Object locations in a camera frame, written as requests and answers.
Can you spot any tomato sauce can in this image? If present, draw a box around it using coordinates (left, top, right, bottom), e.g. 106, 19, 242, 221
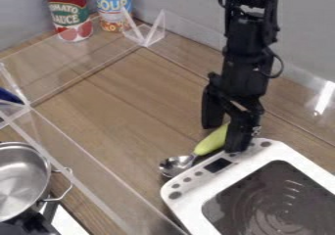
47, 0, 94, 42

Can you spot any black stove under pot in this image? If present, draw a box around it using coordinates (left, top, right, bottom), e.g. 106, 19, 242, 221
0, 202, 61, 235

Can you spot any green handled metal spoon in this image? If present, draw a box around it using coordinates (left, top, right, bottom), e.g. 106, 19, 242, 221
159, 123, 228, 178

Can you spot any white and black stove top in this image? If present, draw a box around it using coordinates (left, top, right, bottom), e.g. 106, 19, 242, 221
160, 138, 335, 235

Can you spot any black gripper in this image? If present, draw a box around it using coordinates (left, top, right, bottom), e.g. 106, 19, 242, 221
202, 54, 270, 153

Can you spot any clear acrylic left bracket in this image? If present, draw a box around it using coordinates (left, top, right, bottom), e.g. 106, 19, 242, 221
0, 62, 31, 130

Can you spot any alphabet soup can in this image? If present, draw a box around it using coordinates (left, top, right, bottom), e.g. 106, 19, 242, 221
96, 0, 132, 32

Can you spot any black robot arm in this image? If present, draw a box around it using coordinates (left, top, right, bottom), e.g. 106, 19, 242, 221
202, 0, 282, 153

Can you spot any blue object at left edge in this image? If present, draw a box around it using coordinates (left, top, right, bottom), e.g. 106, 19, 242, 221
0, 87, 23, 104

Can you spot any clear acrylic corner bracket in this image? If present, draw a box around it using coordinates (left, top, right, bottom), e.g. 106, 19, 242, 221
122, 8, 166, 48

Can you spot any stainless steel pot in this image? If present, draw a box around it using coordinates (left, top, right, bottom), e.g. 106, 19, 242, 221
0, 142, 74, 222

